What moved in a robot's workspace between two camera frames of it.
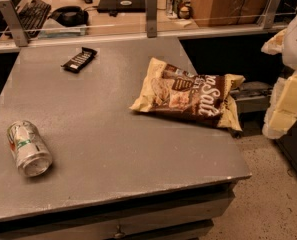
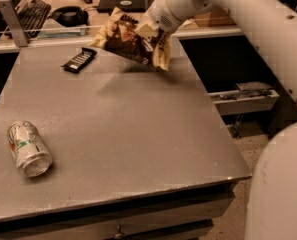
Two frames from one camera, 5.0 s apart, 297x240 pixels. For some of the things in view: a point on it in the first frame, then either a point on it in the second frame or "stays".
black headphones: [70, 16] stays
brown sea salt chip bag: [175, 92] -> [119, 36]
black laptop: [122, 4] stays
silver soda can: [32, 155] stays
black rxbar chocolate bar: [76, 64] stays
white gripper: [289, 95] -> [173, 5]
